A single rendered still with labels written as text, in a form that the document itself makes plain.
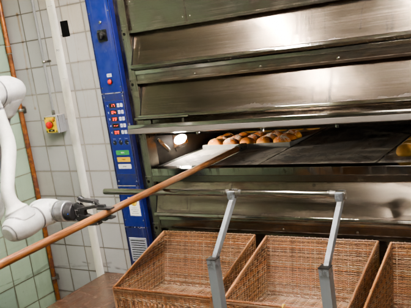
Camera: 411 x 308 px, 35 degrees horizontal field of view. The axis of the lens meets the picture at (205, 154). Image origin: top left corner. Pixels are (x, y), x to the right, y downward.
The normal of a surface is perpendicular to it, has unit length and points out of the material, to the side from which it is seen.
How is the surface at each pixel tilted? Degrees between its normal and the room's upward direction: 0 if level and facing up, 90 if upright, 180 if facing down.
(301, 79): 70
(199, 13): 90
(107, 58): 90
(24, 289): 90
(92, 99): 90
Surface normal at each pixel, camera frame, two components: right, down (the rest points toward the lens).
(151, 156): 0.84, -0.02
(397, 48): -0.52, 0.23
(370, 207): -0.54, -0.11
